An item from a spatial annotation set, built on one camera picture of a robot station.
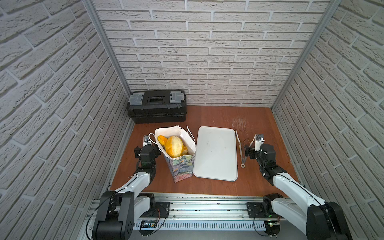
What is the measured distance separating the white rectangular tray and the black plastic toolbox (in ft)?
0.70

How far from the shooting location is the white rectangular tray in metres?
0.87

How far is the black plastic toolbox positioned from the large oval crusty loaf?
28 centimetres

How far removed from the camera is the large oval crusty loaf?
2.37 ft

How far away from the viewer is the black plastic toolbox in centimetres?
99
